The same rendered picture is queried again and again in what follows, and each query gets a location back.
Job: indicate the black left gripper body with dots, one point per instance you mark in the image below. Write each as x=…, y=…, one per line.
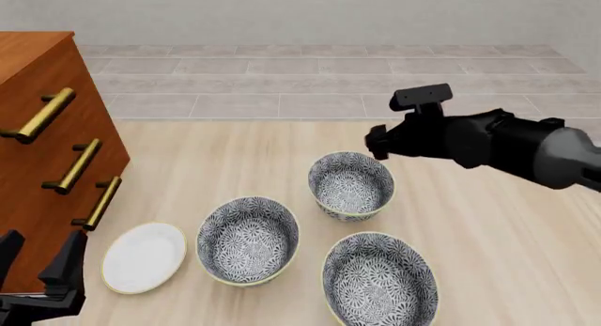
x=42, y=308

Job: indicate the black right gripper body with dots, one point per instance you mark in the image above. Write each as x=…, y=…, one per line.
x=378, y=143

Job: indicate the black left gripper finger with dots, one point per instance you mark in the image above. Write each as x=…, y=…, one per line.
x=10, y=250
x=68, y=262

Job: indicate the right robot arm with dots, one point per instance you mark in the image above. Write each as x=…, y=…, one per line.
x=507, y=143

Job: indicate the black patterned bowl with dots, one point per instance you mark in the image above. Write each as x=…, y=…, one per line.
x=380, y=283
x=349, y=186
x=246, y=241

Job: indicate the white plate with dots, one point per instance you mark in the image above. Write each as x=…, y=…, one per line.
x=143, y=257

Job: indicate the wooden cabinet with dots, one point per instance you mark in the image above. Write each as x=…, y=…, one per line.
x=70, y=93

